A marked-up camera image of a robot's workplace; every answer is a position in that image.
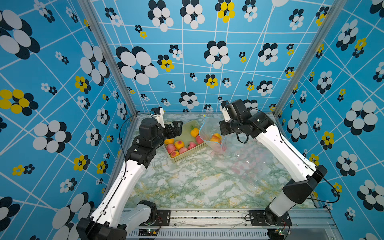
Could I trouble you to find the pale green plastic basket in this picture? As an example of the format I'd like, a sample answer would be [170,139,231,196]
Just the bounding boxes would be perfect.
[163,120,208,163]

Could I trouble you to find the clear zip-top bag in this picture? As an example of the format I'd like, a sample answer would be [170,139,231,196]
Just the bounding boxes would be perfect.
[199,115,227,155]

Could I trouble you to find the pink red peach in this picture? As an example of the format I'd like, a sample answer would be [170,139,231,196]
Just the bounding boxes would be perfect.
[214,144,227,153]

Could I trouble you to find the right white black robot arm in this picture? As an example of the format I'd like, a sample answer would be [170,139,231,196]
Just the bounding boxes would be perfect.
[219,100,328,226]

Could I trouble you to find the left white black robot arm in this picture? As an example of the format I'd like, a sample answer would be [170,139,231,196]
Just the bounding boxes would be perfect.
[77,115,183,240]

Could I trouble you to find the yellow red blush peach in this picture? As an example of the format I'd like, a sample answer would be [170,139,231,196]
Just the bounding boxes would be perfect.
[174,141,185,150]

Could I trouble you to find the yellow peach with leaf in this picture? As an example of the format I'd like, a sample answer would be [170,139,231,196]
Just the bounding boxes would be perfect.
[190,128,200,138]

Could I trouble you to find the yellow orange peach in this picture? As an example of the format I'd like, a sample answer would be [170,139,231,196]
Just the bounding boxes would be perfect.
[210,133,222,144]

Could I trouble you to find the pink peach right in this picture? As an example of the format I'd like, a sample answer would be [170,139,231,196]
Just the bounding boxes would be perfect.
[196,135,204,145]

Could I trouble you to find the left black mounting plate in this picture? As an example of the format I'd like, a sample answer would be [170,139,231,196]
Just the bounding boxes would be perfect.
[141,210,171,226]

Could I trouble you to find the black mounting plate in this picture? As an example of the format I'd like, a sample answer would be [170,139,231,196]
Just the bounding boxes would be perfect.
[141,210,171,226]
[245,210,292,228]

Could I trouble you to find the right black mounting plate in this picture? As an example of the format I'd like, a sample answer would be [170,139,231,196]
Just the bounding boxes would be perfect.
[245,210,292,228]

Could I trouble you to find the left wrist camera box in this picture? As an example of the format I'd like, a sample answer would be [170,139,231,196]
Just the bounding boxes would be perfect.
[151,107,165,128]

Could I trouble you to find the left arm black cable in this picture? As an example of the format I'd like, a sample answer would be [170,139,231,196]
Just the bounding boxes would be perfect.
[118,112,152,169]

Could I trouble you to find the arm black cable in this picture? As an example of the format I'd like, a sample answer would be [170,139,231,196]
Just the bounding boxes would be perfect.
[257,109,341,204]
[118,112,152,169]

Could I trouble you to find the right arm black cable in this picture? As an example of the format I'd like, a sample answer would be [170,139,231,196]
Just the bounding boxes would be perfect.
[257,109,341,204]

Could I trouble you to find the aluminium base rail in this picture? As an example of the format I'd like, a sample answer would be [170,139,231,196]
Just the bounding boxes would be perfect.
[120,209,342,240]

